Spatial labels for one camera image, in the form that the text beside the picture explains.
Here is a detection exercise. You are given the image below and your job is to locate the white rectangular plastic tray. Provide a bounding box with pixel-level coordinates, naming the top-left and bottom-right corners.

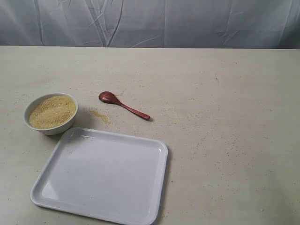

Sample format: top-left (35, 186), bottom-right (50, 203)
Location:
top-left (30, 127), bottom-right (168, 225)

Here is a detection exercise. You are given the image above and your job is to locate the white wrinkled backdrop cloth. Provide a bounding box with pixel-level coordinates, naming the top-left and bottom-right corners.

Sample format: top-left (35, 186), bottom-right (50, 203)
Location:
top-left (0, 0), bottom-right (300, 49)

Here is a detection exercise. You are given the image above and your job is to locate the dark red wooden spoon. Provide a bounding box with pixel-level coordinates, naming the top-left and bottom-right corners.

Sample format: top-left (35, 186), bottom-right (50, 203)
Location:
top-left (98, 91), bottom-right (150, 120)

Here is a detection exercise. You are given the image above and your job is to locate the beige grainy powder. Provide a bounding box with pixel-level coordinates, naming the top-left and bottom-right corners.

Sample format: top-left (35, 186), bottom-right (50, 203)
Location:
top-left (29, 95), bottom-right (76, 129)

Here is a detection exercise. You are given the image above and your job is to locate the grain pile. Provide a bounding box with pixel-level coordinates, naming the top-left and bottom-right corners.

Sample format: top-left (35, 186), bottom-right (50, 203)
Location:
top-left (89, 108), bottom-right (111, 125)

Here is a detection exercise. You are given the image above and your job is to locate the white ceramic bowl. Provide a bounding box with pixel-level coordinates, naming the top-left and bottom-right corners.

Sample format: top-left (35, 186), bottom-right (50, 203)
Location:
top-left (23, 93), bottom-right (79, 135)

